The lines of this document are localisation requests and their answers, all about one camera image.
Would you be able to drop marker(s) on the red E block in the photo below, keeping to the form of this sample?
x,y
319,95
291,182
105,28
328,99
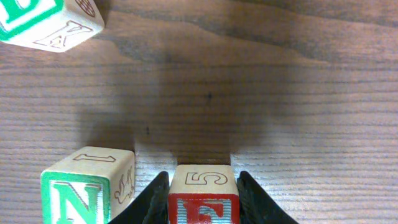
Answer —
x,y
203,194

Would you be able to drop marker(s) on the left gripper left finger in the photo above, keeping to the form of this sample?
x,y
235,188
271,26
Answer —
x,y
150,206

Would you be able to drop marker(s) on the green N block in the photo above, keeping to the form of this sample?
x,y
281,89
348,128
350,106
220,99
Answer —
x,y
92,185

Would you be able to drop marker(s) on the green B block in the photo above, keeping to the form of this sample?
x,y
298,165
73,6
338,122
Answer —
x,y
50,25

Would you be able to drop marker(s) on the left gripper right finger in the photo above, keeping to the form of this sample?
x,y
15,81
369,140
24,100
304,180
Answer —
x,y
256,206

